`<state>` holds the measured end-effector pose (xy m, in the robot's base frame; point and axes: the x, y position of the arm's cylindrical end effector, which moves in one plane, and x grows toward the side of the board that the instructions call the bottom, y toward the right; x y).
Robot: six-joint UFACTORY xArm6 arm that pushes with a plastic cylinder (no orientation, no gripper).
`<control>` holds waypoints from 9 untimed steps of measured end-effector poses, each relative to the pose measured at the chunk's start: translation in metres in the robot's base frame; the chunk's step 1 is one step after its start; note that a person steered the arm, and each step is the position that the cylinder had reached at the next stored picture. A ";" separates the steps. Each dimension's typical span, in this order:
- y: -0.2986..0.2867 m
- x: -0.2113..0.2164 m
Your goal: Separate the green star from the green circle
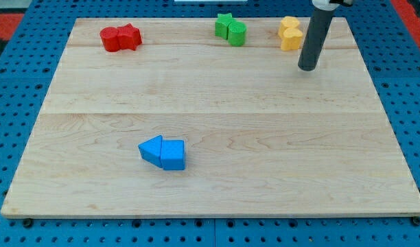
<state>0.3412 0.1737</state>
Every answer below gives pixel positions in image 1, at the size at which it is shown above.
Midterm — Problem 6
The green circle block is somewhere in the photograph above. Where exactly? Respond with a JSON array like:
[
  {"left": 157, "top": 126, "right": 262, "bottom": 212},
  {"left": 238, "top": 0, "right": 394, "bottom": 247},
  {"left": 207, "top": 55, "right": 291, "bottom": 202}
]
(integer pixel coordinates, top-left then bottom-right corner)
[{"left": 227, "top": 21, "right": 247, "bottom": 47}]

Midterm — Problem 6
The green star block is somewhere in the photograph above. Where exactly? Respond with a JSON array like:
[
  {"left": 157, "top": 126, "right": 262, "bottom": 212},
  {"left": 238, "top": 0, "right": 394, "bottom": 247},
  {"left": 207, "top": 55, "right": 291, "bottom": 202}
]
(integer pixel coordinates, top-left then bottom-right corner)
[{"left": 214, "top": 13, "right": 235, "bottom": 40}]

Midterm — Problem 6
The red star block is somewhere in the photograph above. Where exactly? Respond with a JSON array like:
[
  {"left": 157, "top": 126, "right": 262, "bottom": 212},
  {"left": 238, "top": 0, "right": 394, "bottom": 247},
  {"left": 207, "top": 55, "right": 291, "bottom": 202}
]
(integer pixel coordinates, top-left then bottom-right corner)
[{"left": 117, "top": 23, "right": 142, "bottom": 51}]

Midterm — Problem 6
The red circle block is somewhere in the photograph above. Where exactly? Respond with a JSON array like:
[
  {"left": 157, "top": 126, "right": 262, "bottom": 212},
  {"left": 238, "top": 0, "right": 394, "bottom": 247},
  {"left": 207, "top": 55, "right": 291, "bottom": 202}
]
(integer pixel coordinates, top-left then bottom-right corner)
[{"left": 100, "top": 27, "right": 120, "bottom": 52}]

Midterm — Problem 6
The light wooden board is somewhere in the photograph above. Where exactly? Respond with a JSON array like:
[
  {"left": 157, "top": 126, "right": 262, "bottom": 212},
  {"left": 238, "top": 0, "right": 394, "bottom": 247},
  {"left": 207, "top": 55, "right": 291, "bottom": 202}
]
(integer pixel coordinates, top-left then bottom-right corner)
[{"left": 1, "top": 18, "right": 420, "bottom": 219}]

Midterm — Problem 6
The blue cube block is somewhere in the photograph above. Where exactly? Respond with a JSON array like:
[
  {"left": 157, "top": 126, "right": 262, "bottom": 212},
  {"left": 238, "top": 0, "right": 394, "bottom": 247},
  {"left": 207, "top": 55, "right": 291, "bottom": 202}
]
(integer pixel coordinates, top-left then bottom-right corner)
[{"left": 161, "top": 140, "right": 185, "bottom": 171}]

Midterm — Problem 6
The blue triangle block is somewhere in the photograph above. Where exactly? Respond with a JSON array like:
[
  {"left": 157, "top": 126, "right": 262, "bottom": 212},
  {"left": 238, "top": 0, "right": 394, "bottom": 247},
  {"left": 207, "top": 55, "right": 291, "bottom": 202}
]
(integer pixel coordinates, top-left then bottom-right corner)
[{"left": 138, "top": 135, "right": 163, "bottom": 168}]

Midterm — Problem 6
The yellow heart block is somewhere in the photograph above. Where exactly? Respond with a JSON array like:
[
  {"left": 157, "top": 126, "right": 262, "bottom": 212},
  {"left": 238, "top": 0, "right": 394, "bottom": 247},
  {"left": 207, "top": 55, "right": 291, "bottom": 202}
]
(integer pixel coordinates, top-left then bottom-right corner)
[{"left": 281, "top": 28, "right": 303, "bottom": 51}]

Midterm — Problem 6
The yellow rear block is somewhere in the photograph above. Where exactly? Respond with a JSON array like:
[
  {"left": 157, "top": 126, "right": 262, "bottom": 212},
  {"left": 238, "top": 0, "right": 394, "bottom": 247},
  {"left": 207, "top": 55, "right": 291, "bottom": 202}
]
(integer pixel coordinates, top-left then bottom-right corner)
[{"left": 278, "top": 16, "right": 300, "bottom": 39}]

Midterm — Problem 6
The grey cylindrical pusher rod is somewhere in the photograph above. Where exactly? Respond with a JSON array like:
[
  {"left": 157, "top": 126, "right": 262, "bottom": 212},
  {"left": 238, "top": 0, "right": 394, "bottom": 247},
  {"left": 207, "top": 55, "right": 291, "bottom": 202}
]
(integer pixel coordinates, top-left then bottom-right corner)
[{"left": 298, "top": 7, "right": 334, "bottom": 71}]

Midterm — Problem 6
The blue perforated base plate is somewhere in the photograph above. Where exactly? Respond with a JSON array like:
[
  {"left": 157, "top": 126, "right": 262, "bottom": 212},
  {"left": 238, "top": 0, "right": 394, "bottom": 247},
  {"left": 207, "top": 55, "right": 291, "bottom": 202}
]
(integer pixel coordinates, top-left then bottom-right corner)
[{"left": 0, "top": 0, "right": 420, "bottom": 246}]

